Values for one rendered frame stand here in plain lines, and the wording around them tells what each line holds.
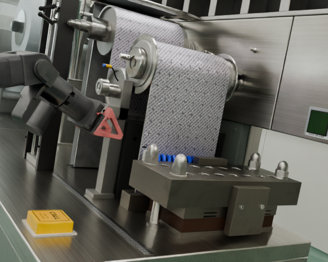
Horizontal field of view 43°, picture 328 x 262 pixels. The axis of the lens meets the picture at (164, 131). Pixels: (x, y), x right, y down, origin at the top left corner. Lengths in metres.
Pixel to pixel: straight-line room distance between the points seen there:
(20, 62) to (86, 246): 0.35
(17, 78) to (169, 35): 0.62
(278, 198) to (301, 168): 2.94
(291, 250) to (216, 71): 0.48
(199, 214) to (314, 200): 3.05
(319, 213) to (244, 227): 2.94
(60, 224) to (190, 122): 0.44
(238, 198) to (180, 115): 0.26
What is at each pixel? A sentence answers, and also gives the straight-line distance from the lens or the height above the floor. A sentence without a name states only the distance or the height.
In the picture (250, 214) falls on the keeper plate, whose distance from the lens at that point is 0.96.
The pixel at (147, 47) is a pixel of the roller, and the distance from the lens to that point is 1.01.
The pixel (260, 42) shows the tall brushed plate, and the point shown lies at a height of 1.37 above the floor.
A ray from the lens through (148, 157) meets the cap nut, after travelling 0.93.
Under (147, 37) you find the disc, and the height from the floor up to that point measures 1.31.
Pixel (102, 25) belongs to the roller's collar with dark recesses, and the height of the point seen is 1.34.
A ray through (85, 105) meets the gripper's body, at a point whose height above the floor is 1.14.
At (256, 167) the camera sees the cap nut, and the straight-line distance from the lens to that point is 1.14.
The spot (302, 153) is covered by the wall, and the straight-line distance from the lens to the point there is 3.99.
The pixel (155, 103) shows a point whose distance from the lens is 1.00.
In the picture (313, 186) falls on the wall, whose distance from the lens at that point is 3.92.
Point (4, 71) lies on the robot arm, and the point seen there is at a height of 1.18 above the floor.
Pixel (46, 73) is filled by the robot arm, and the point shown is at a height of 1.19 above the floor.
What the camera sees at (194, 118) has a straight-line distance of 1.07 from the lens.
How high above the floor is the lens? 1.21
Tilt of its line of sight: 6 degrees down
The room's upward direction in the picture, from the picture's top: 10 degrees clockwise
